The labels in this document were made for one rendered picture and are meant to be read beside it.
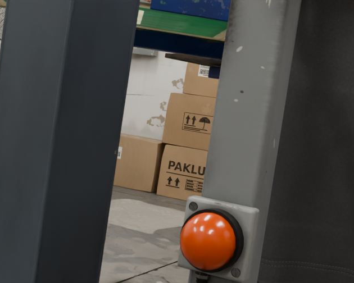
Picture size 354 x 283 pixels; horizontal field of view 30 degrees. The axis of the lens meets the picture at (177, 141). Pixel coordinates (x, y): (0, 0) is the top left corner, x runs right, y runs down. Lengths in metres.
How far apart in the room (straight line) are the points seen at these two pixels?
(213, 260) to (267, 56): 0.14
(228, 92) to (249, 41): 0.04
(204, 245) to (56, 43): 0.76
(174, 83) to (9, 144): 4.78
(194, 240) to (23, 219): 0.77
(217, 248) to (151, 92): 5.60
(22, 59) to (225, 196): 0.78
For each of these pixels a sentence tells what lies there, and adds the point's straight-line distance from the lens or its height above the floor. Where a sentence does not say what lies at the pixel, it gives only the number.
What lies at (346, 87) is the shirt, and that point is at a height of 0.78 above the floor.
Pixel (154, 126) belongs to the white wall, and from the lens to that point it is 5.99.
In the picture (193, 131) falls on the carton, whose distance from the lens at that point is 5.31.
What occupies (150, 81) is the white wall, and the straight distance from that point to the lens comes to 6.03.
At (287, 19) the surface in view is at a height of 0.80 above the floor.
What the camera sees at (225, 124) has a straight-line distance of 0.46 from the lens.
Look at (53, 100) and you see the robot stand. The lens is 1.13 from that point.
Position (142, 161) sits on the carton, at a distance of 5.51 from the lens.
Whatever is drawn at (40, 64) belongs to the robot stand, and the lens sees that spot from 1.16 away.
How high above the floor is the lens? 0.73
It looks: 3 degrees down
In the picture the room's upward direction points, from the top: 9 degrees clockwise
